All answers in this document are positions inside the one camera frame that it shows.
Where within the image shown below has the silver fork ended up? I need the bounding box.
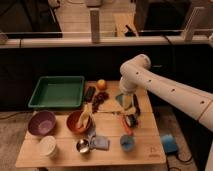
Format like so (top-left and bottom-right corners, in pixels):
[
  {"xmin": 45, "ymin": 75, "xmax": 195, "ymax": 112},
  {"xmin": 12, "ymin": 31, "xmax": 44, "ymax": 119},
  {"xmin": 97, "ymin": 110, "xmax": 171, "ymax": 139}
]
[{"xmin": 96, "ymin": 110, "xmax": 121, "ymax": 115}]

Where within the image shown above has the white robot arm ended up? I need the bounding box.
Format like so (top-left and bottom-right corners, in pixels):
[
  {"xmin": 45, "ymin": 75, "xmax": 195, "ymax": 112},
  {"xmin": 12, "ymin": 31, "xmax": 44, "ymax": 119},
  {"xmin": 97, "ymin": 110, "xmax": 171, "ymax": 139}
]
[{"xmin": 119, "ymin": 54, "xmax": 213, "ymax": 132}]

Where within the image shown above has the blue cup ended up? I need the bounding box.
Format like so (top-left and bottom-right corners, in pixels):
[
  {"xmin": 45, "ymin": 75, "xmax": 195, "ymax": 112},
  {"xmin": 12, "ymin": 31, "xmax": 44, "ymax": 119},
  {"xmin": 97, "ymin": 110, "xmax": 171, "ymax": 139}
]
[{"xmin": 120, "ymin": 135, "xmax": 135, "ymax": 152}]

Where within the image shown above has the small metal cup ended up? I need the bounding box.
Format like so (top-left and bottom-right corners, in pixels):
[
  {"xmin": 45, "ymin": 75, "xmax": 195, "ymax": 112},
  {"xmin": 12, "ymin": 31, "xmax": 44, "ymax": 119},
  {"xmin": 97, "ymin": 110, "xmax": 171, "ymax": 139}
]
[{"xmin": 76, "ymin": 139, "xmax": 90, "ymax": 154}]

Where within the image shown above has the teal sponge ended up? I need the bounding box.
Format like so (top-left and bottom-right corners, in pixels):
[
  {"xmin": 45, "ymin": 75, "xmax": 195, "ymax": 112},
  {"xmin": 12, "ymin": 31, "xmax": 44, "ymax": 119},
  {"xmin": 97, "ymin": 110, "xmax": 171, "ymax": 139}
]
[{"xmin": 115, "ymin": 93, "xmax": 123, "ymax": 107}]

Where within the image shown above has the dark grape bunch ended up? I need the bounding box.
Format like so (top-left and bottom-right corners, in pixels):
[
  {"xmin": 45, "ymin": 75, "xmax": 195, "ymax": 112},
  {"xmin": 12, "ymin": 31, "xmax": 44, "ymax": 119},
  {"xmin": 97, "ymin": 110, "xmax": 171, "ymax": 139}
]
[{"xmin": 92, "ymin": 92, "xmax": 109, "ymax": 112}]

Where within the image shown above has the orange fruit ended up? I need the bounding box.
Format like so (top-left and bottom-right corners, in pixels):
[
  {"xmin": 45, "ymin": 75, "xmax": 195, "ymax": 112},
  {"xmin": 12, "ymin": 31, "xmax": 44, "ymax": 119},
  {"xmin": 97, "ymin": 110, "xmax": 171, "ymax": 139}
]
[{"xmin": 96, "ymin": 79, "xmax": 107, "ymax": 90}]

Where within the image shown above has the wooden table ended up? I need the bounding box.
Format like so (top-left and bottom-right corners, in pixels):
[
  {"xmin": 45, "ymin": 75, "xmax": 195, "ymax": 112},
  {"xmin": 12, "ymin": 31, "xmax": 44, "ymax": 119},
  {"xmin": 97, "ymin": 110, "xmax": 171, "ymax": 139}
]
[{"xmin": 16, "ymin": 88, "xmax": 166, "ymax": 168}]

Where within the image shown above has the black rectangular remote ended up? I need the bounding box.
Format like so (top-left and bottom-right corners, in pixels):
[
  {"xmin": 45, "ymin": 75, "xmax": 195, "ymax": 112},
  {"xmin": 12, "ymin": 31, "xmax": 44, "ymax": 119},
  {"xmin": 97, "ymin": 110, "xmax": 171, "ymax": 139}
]
[{"xmin": 84, "ymin": 86, "xmax": 96, "ymax": 102}]

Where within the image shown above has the yellow banana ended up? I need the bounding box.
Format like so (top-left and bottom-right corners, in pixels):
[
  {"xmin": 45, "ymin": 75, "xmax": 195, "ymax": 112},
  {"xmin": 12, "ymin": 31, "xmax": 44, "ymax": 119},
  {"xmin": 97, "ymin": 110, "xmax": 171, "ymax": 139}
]
[{"xmin": 77, "ymin": 103, "xmax": 92, "ymax": 128}]

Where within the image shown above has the blue-grey cloth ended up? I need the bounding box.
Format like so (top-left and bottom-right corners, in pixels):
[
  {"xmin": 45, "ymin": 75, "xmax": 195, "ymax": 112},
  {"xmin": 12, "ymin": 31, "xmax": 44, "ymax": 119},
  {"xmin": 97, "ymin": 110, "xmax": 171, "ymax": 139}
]
[{"xmin": 88, "ymin": 129, "xmax": 109, "ymax": 150}]

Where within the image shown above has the orange-brown bowl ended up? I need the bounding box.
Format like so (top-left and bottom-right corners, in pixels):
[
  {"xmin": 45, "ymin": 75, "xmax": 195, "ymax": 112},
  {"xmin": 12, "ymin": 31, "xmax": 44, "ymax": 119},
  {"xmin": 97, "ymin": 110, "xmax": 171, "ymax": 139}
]
[{"xmin": 66, "ymin": 110, "xmax": 92, "ymax": 134}]

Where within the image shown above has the blue box on floor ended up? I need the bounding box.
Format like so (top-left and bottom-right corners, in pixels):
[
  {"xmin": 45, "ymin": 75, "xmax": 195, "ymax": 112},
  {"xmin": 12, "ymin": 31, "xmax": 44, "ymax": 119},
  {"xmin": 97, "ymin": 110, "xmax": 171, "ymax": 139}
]
[{"xmin": 161, "ymin": 134, "xmax": 178, "ymax": 154}]

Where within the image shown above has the green plastic tray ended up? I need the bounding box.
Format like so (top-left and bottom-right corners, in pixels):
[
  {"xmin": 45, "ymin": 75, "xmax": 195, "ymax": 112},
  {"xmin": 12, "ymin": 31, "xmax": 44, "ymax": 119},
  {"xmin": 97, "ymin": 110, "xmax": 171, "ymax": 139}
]
[{"xmin": 28, "ymin": 76, "xmax": 85, "ymax": 109}]

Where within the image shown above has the purple bowl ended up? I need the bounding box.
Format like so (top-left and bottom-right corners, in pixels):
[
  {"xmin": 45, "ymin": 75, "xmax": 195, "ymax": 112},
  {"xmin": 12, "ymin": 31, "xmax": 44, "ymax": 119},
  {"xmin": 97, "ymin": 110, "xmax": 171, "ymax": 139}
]
[{"xmin": 28, "ymin": 110, "xmax": 56, "ymax": 136}]

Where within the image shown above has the black handled knife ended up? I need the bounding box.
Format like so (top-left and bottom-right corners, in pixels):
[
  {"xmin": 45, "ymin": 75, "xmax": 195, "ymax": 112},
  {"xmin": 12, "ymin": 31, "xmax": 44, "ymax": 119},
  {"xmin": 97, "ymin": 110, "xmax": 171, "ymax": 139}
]
[{"xmin": 133, "ymin": 94, "xmax": 141, "ymax": 116}]

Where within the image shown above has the orange handled tool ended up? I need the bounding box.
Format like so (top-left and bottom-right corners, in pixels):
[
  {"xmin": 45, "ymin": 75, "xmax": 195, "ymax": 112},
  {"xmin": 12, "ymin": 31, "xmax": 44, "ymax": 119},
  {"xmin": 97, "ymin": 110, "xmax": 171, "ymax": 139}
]
[{"xmin": 121, "ymin": 116, "xmax": 133, "ymax": 136}]

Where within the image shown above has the grey angled post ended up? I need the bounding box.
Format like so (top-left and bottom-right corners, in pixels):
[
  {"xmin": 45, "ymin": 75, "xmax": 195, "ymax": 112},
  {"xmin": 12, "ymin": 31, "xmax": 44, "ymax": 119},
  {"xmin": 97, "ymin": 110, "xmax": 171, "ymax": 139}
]
[{"xmin": 182, "ymin": 7, "xmax": 205, "ymax": 41}]

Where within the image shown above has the grey metal post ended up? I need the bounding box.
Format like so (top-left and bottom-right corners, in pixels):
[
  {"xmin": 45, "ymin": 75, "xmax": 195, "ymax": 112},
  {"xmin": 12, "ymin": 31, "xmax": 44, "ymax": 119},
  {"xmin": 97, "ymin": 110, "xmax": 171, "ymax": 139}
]
[{"xmin": 90, "ymin": 8, "xmax": 100, "ymax": 43}]

